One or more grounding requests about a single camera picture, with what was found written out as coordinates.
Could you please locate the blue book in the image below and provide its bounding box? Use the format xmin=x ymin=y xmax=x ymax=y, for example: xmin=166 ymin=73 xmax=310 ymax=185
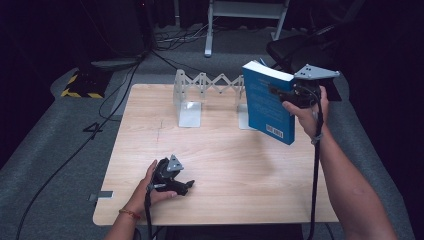
xmin=241 ymin=59 xmax=297 ymax=146

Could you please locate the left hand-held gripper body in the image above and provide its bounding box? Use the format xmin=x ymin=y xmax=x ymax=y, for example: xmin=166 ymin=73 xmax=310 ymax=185
xmin=151 ymin=153 xmax=187 ymax=192

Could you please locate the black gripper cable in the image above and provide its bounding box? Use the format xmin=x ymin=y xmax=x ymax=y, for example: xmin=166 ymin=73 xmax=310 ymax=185
xmin=143 ymin=184 xmax=158 ymax=240
xmin=305 ymin=87 xmax=326 ymax=240

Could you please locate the bundle of floor cables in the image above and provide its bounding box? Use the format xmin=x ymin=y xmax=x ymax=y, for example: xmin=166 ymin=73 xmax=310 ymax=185
xmin=153 ymin=23 xmax=210 ymax=52

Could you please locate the black yellow striped base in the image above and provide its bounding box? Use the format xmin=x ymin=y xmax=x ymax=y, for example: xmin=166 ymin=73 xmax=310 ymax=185
xmin=60 ymin=68 xmax=113 ymax=100

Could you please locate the long black floor cable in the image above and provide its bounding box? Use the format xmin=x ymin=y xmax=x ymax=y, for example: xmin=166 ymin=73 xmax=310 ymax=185
xmin=14 ymin=59 xmax=143 ymax=240

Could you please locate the black chair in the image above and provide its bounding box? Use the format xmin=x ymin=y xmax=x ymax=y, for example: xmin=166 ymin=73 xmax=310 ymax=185
xmin=265 ymin=23 xmax=345 ymax=102

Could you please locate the orange bracelet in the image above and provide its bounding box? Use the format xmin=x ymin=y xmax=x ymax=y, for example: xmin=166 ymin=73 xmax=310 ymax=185
xmin=118 ymin=208 xmax=142 ymax=221

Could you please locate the black equipment stand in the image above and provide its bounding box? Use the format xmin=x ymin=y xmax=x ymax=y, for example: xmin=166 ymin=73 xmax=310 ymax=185
xmin=74 ymin=0 xmax=158 ymax=73

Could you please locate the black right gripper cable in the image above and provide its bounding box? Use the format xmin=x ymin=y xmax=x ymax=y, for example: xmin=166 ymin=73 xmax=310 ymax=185
xmin=305 ymin=87 xmax=326 ymax=240

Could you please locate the grey expandable metal book rack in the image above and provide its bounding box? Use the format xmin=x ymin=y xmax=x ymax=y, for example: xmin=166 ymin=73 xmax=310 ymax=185
xmin=172 ymin=68 xmax=250 ymax=131

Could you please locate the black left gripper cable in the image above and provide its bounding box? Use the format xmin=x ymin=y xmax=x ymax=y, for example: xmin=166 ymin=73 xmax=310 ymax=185
xmin=143 ymin=184 xmax=158 ymax=240

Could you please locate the person's left hand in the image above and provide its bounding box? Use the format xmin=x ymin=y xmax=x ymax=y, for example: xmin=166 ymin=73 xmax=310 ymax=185
xmin=124 ymin=158 xmax=178 ymax=216

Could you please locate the white metal stand frame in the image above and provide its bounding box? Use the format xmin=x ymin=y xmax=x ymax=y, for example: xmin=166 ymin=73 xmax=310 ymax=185
xmin=203 ymin=0 xmax=291 ymax=59

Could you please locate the grey tape piece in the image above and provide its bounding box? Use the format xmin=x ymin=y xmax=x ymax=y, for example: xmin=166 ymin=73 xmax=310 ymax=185
xmin=87 ymin=190 xmax=115 ymax=202

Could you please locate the person's right hand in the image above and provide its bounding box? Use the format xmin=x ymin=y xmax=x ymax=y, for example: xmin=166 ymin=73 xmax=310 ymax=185
xmin=281 ymin=85 xmax=331 ymax=140

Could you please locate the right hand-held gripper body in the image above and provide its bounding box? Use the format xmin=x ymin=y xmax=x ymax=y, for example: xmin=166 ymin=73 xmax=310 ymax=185
xmin=279 ymin=63 xmax=341 ymax=110

